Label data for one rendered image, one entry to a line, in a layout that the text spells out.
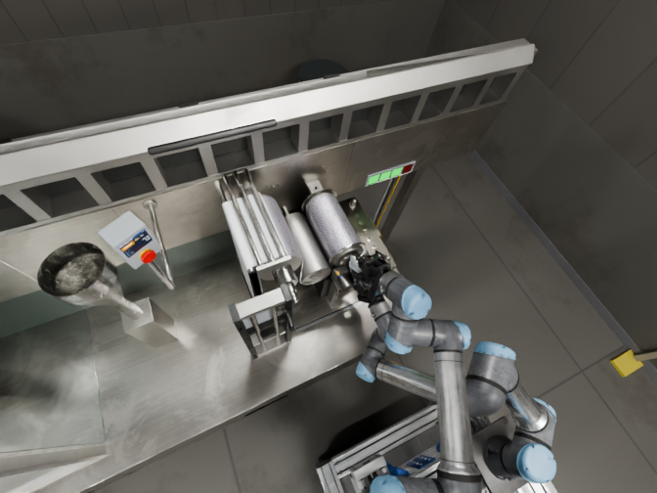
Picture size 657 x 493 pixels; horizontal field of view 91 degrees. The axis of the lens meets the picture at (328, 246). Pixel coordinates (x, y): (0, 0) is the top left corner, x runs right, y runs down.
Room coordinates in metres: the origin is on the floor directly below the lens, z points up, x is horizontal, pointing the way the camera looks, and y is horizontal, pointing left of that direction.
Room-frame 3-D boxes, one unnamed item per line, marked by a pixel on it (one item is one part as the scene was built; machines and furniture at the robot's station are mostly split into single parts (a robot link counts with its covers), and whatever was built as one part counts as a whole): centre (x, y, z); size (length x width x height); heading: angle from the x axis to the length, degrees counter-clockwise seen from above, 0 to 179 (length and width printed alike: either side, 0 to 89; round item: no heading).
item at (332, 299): (0.49, -0.07, 1.05); 0.06 x 0.05 x 0.31; 36
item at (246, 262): (0.48, 0.29, 1.17); 0.34 x 0.05 x 0.54; 36
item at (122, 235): (0.25, 0.38, 1.66); 0.07 x 0.07 x 0.10; 62
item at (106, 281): (0.21, 0.57, 1.50); 0.14 x 0.14 x 0.06
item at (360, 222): (0.78, -0.13, 1.00); 0.40 x 0.16 x 0.06; 36
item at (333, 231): (0.57, 0.10, 1.16); 0.39 x 0.23 x 0.51; 126
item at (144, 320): (0.21, 0.57, 1.19); 0.14 x 0.14 x 0.57
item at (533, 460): (0.05, -0.86, 0.98); 0.13 x 0.12 x 0.14; 162
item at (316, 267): (0.58, 0.09, 1.18); 0.26 x 0.12 x 0.12; 36
